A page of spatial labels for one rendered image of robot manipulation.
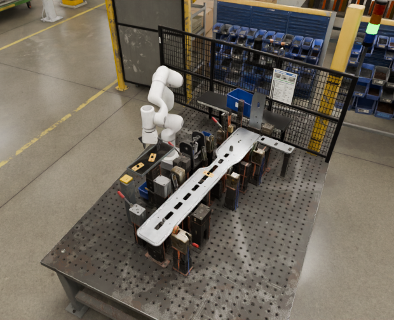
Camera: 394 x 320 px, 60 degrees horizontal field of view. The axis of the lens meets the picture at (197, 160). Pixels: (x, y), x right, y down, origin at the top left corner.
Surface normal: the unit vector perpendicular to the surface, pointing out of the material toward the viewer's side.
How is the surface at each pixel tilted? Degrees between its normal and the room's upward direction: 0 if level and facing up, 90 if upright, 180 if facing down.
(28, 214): 0
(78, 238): 0
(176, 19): 91
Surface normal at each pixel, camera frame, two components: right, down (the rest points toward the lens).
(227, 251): 0.01, -0.76
